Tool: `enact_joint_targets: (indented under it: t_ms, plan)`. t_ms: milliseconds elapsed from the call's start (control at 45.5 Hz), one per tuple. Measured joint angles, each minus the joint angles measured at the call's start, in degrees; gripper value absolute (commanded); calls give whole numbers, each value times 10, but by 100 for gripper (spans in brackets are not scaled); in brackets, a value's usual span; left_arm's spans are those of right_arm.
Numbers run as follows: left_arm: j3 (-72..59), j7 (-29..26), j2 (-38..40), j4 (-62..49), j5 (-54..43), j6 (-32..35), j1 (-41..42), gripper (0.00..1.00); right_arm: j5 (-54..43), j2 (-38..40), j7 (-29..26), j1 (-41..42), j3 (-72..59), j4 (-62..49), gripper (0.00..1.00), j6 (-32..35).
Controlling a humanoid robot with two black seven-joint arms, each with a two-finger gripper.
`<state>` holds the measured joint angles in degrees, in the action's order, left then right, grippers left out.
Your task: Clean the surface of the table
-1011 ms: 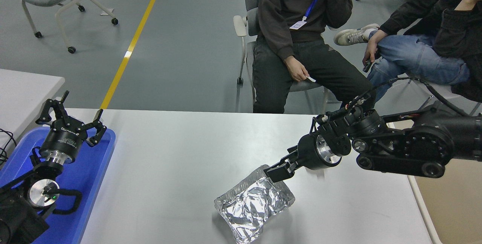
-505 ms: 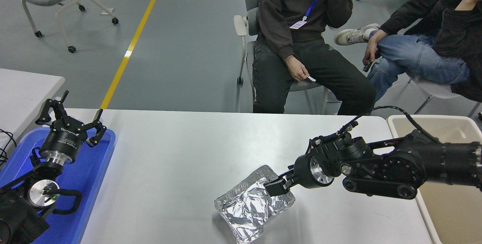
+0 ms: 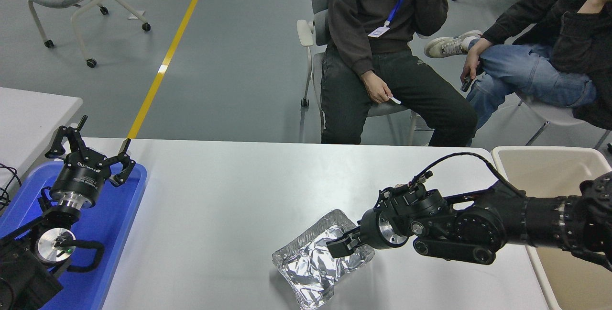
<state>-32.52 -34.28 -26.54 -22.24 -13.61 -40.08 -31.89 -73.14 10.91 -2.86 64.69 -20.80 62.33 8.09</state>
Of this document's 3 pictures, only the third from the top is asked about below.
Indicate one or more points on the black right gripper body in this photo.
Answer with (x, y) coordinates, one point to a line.
(370, 228)

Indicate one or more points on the large pale bin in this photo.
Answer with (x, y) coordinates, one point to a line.
(573, 286)

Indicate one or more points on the blue plastic tray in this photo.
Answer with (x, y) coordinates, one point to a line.
(110, 214)

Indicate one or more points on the seated person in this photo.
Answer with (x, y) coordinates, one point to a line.
(526, 66)
(358, 4)

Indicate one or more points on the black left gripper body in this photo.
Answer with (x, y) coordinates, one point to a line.
(81, 178)

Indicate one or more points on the white side table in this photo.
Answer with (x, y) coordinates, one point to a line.
(28, 118)

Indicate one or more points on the foil tray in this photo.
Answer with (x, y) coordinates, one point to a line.
(306, 271)

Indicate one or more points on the black phone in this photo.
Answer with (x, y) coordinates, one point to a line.
(466, 84)

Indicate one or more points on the grey chair with white armrest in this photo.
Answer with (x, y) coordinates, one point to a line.
(304, 31)

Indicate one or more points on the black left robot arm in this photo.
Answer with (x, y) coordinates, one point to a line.
(24, 271)

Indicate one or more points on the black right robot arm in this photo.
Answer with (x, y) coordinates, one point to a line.
(478, 228)

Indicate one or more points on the small white paper slip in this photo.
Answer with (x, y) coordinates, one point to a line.
(396, 100)

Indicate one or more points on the person's right hand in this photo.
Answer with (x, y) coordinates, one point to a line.
(474, 59)
(377, 86)

